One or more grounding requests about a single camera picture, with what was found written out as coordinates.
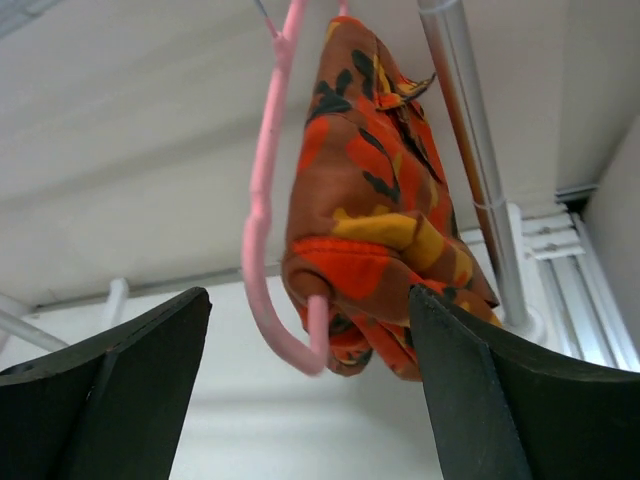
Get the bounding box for aluminium side rail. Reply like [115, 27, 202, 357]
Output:
[517, 185, 639, 372]

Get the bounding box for white clothes rack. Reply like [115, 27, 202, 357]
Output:
[0, 0, 549, 351]

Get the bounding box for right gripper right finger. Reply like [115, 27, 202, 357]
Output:
[409, 285, 639, 479]

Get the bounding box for pink clothes hanger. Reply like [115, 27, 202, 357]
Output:
[241, 0, 329, 376]

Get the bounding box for orange camouflage trousers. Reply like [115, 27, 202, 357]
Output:
[282, 16, 498, 381]

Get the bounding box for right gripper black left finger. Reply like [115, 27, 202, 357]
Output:
[1, 287, 211, 479]

